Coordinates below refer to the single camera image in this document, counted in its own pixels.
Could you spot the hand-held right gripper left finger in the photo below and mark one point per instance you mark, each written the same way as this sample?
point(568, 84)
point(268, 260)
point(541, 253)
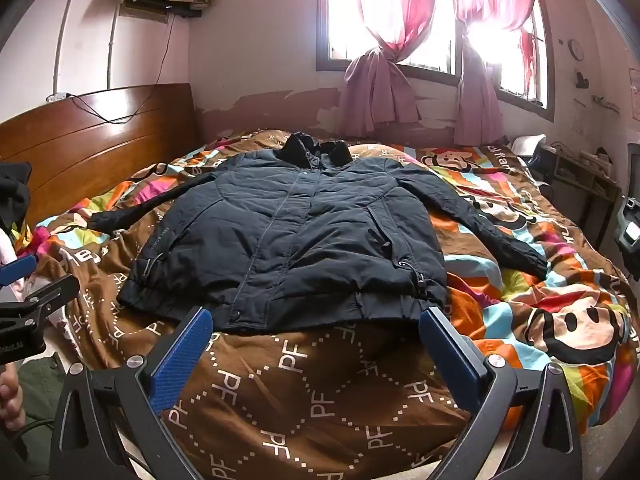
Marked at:
point(181, 355)

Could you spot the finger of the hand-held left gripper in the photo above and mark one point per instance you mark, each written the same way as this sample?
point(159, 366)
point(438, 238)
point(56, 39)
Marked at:
point(55, 292)
point(17, 269)

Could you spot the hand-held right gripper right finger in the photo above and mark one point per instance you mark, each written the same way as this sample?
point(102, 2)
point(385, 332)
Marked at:
point(450, 355)

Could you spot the dark navy padded jacket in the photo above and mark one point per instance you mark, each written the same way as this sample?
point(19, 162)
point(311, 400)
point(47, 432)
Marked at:
point(300, 240)

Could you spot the black clothes pile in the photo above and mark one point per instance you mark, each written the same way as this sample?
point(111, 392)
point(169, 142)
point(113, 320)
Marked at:
point(14, 195)

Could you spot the person's left hand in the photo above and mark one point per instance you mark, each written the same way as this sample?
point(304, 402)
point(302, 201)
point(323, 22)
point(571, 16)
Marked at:
point(10, 400)

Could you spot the person's green trousers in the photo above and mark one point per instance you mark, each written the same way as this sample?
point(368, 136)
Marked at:
point(42, 390)

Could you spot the colourful cartoon printed blanket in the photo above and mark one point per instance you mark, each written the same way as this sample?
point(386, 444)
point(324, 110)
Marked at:
point(310, 390)

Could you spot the wooden bed headboard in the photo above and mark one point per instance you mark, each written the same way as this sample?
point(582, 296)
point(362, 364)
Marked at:
point(100, 150)

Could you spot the white power strip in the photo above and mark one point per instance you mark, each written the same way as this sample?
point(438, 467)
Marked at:
point(57, 96)

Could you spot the black bag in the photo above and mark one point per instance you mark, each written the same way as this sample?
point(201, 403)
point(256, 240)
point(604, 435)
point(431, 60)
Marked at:
point(542, 170)

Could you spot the black grey device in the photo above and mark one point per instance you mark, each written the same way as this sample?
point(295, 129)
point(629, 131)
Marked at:
point(629, 232)

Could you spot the cluttered wooden desk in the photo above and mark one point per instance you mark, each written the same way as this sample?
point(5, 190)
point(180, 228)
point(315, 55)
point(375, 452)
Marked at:
point(585, 180)

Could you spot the pink tied curtain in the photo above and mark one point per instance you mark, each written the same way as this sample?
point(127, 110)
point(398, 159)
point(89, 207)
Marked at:
point(477, 105)
point(385, 85)

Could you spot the barred window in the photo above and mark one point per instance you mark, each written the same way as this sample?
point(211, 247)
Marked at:
point(440, 57)

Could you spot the white wall pipe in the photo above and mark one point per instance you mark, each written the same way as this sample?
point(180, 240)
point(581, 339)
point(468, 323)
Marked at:
point(112, 45)
point(64, 25)

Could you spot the wall shelf with black device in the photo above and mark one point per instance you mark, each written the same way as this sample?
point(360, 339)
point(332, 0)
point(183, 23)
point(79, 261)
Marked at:
point(160, 8)

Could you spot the black wall hook item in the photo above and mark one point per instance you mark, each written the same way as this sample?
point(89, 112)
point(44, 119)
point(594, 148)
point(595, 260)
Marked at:
point(582, 81)

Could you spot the round wall clock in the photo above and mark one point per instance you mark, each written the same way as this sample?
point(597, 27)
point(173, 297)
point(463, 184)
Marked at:
point(577, 50)

